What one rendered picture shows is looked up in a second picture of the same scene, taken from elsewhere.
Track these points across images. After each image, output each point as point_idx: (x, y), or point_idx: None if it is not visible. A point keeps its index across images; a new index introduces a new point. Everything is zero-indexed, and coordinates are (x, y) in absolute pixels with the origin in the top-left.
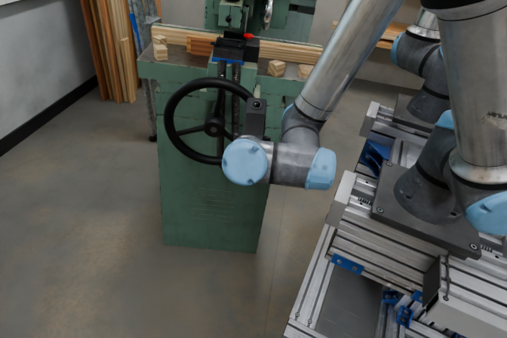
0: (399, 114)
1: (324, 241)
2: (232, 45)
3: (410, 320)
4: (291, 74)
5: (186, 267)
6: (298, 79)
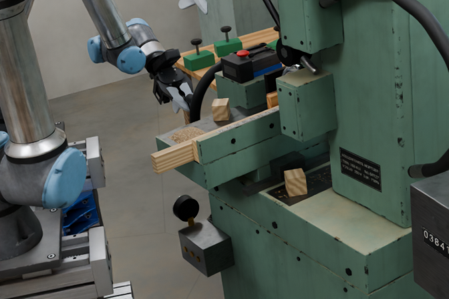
0: (53, 213)
1: None
2: (244, 49)
3: None
4: (206, 125)
5: None
6: (190, 123)
